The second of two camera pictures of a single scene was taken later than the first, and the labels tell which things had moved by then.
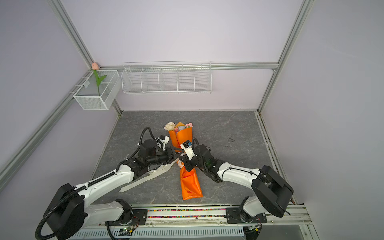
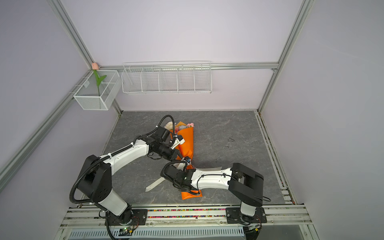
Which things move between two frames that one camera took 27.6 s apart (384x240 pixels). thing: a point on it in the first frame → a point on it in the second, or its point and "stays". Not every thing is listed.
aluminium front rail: (281, 214) stays
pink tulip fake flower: (95, 67) stays
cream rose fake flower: (169, 126) stays
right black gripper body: (195, 163) → (180, 187)
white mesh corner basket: (87, 96) stays
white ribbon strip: (151, 174) → (211, 168)
